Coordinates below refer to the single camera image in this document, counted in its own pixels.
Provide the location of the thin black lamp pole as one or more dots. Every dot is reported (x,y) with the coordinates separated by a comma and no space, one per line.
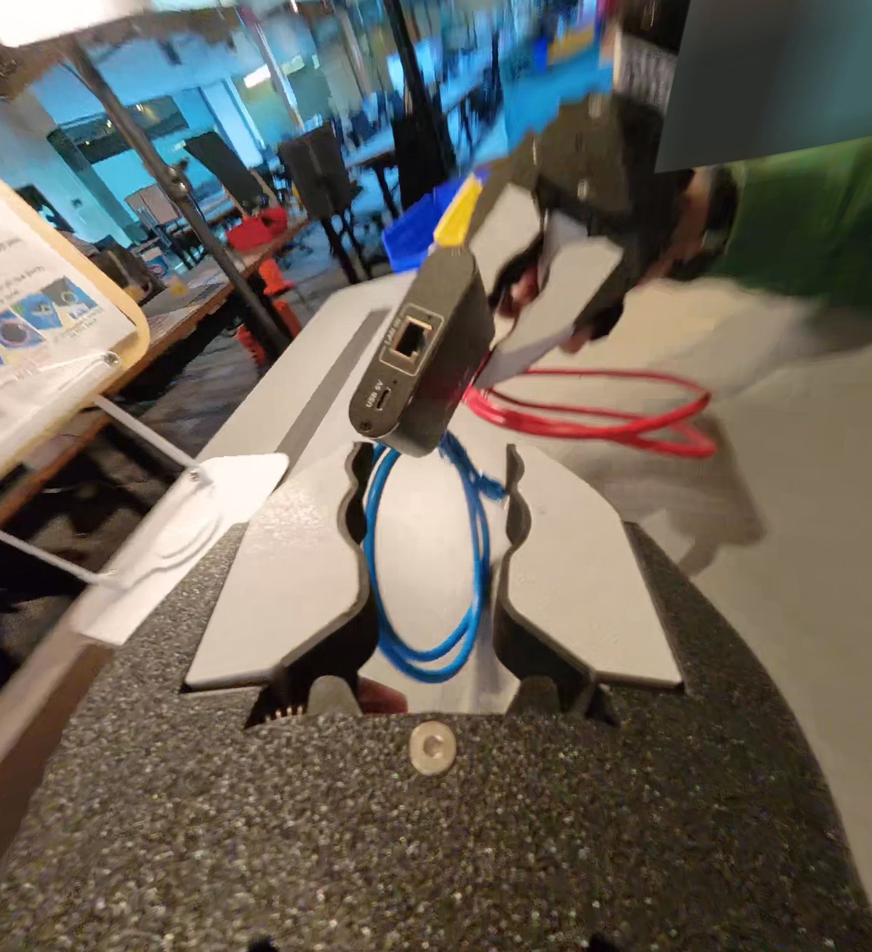
(183,208)

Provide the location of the yellow storage bin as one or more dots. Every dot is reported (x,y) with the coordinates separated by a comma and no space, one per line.
(459,208)

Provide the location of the red plastic crate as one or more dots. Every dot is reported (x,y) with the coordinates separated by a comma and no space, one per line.
(258,231)

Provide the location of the instruction poster board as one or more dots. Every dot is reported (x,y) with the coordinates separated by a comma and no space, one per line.
(34,327)

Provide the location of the black ethernet hub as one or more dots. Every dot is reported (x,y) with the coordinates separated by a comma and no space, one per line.
(429,350)

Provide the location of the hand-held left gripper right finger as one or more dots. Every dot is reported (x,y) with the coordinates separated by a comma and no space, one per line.
(585,595)

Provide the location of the blue storage bin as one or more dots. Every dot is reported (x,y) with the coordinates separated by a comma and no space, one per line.
(414,231)

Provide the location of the person's right hand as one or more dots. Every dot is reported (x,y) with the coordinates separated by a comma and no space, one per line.
(689,223)

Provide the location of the person's right forearm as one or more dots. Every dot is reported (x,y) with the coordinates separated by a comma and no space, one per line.
(823,223)

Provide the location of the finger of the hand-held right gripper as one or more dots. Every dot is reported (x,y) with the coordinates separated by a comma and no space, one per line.
(503,231)
(563,298)

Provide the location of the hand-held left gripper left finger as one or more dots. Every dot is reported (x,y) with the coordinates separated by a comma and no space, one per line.
(280,595)

